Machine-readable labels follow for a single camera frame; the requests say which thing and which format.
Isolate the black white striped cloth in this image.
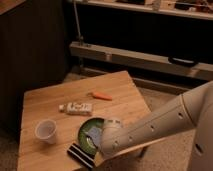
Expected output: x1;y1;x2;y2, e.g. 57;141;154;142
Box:
67;143;95;170

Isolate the white paper cup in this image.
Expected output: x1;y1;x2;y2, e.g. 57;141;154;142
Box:
35;119;57;144

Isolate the wooden table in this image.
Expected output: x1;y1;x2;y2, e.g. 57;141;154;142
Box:
17;71;150;171

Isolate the orange carrot toy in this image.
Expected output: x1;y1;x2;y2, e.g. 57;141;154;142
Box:
88;92;112;101

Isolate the white tube bottle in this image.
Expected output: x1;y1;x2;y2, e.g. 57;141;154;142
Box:
59;102;93;115

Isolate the upper wooden shelf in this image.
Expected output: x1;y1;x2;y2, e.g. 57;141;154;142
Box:
67;0;213;21

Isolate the metal stand pole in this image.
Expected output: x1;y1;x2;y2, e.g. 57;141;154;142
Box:
73;0;84;46

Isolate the blue sponge block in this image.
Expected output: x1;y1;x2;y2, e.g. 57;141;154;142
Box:
86;126;102;147

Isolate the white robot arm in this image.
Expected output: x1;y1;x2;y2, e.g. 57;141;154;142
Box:
101;81;213;171

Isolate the dark wooden cabinet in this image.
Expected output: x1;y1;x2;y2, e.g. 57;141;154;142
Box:
0;0;67;133

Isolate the long wooden case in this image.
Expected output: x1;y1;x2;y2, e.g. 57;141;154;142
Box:
69;42;213;81

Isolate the green ceramic bowl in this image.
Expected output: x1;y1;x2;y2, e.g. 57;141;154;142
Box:
78;118;104;155

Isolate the black case handle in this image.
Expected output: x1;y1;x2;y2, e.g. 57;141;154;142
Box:
168;57;198;67

